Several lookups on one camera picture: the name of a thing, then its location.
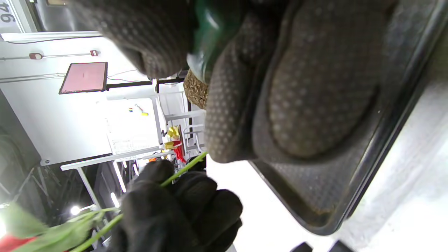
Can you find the person's left hand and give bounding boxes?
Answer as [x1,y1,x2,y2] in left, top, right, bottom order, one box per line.
[108,159,244,252]

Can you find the yellow foil item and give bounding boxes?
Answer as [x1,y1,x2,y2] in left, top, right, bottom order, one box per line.
[164,126,181,150]

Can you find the green plastic trowel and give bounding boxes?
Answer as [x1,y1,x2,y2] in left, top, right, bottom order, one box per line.
[187,0,247,83]

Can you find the person's right hand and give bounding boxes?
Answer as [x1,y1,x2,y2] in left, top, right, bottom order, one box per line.
[70,0,400,165]

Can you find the red artificial rose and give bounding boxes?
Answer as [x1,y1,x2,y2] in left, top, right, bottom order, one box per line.
[0,150,209,252]

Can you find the brown potting mix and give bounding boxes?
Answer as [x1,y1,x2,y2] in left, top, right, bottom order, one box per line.
[183,69,210,110]

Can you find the pink screen monitor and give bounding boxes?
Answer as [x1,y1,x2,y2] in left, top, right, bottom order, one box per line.
[58,62,108,95]

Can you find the dark brown tray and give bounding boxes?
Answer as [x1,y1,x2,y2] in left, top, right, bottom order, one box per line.
[248,0,448,236]

